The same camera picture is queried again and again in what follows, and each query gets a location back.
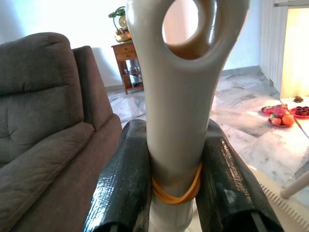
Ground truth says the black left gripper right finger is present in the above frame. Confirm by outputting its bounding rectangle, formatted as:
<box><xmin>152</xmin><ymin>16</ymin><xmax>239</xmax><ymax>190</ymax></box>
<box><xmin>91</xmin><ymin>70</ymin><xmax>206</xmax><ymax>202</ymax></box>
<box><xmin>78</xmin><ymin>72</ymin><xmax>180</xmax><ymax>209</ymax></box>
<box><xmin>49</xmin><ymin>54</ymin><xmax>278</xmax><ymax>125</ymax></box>
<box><xmin>195</xmin><ymin>119</ymin><xmax>284</xmax><ymax>232</ymax></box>

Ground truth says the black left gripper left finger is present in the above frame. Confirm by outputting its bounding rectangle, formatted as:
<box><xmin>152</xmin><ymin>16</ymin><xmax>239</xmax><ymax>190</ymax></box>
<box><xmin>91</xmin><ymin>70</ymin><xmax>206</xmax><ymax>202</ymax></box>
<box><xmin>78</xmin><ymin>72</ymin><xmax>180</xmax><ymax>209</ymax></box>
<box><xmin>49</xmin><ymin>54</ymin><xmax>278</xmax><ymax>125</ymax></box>
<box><xmin>83</xmin><ymin>118</ymin><xmax>152</xmax><ymax>232</ymax></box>

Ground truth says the cream plastic dustpan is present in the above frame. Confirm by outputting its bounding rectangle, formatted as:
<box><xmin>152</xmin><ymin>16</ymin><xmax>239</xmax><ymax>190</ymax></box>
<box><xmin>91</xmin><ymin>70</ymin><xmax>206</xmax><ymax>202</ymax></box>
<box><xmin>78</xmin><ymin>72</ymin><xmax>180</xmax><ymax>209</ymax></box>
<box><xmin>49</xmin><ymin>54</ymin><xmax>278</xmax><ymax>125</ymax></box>
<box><xmin>250</xmin><ymin>168</ymin><xmax>309</xmax><ymax>229</ymax></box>

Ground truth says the grey plastic brush handle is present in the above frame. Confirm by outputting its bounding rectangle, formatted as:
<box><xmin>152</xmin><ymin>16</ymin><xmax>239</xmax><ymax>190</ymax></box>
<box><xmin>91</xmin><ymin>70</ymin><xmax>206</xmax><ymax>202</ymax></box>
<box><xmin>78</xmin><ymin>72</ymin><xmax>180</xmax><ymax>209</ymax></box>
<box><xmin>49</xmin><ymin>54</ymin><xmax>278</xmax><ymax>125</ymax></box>
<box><xmin>125</xmin><ymin>0</ymin><xmax>251</xmax><ymax>232</ymax></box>

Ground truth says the orange rubber band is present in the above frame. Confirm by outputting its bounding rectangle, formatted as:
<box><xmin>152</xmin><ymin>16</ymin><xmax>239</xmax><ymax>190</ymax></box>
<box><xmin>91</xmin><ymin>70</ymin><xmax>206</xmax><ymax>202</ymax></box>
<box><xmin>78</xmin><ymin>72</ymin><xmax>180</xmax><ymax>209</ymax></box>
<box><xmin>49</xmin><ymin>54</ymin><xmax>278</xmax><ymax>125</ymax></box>
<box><xmin>151</xmin><ymin>163</ymin><xmax>203</xmax><ymax>205</ymax></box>

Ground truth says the white plastic rod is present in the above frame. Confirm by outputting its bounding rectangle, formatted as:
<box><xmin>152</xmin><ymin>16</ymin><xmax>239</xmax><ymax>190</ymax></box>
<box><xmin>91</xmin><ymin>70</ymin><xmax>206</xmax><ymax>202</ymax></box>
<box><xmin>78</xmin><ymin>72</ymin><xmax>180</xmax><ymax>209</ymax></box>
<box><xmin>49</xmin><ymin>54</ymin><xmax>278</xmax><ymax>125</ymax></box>
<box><xmin>281</xmin><ymin>173</ymin><xmax>309</xmax><ymax>199</ymax></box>

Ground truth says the red fruit plate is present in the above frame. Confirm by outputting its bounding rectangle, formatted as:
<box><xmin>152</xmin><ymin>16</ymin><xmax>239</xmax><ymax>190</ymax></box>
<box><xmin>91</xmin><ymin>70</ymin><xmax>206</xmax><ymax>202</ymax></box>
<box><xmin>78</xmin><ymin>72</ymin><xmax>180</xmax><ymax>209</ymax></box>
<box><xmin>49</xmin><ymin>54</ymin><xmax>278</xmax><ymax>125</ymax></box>
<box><xmin>267</xmin><ymin>116</ymin><xmax>295</xmax><ymax>128</ymax></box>

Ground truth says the orange fruit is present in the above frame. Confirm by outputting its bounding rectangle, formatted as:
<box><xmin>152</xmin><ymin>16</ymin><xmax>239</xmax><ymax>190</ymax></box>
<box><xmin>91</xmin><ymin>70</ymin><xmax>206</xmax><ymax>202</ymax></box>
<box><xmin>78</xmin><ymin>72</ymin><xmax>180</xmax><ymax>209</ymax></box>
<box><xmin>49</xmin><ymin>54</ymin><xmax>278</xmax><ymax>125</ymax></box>
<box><xmin>281</xmin><ymin>114</ymin><xmax>295</xmax><ymax>126</ymax></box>

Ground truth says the pink dragon fruit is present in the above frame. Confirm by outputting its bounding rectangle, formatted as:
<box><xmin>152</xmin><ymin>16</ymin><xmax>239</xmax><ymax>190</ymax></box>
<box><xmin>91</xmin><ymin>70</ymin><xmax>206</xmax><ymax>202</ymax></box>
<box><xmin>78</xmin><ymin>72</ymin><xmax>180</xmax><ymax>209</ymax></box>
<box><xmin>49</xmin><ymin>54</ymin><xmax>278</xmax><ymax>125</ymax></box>
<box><xmin>272</xmin><ymin>105</ymin><xmax>288</xmax><ymax>118</ymax></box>

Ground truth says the brown fabric sofa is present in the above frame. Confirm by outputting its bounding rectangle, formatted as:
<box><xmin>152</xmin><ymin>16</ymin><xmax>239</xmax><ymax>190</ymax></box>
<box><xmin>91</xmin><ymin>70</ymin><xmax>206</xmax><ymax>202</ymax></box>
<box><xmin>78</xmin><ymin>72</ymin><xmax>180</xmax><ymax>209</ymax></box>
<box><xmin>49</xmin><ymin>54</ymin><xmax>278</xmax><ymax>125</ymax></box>
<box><xmin>0</xmin><ymin>32</ymin><xmax>123</xmax><ymax>232</ymax></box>

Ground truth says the red round tray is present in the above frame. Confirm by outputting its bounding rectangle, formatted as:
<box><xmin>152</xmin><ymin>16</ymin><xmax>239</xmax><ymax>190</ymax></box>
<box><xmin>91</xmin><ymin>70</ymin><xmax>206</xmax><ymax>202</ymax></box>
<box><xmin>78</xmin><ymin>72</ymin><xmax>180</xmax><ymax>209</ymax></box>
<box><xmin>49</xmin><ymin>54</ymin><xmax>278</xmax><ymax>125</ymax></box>
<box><xmin>289</xmin><ymin>105</ymin><xmax>309</xmax><ymax>118</ymax></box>

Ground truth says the wooden side table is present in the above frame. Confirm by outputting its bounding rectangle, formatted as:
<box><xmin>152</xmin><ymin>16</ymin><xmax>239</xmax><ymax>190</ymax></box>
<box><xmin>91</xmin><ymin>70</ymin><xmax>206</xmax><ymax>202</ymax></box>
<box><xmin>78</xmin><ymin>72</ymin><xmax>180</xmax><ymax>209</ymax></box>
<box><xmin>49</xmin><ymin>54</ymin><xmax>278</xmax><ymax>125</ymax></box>
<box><xmin>111</xmin><ymin>41</ymin><xmax>145</xmax><ymax>95</ymax></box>

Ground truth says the brass bowl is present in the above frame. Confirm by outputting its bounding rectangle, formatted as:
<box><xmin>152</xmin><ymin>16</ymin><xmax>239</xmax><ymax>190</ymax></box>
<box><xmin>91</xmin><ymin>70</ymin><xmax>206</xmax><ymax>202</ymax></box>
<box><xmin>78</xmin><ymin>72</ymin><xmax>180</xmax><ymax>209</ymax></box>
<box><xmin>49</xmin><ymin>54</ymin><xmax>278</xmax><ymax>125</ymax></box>
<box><xmin>114</xmin><ymin>32</ymin><xmax>133</xmax><ymax>44</ymax></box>

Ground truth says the white ribbed folding door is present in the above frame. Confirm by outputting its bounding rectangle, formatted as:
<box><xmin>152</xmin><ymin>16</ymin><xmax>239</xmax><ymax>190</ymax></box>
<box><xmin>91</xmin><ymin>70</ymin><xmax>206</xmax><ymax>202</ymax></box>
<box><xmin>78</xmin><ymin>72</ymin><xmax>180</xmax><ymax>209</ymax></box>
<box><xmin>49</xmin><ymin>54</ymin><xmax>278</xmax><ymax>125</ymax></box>
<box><xmin>259</xmin><ymin>0</ymin><xmax>288</xmax><ymax>94</ymax></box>

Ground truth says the green bonsai ornament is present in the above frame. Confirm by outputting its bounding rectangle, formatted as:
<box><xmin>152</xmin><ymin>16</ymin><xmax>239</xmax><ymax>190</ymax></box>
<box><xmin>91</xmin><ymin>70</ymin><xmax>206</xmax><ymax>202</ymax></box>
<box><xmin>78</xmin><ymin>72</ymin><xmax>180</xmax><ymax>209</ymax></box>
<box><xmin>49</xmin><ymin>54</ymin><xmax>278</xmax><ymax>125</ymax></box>
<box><xmin>108</xmin><ymin>6</ymin><xmax>128</xmax><ymax>34</ymax></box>

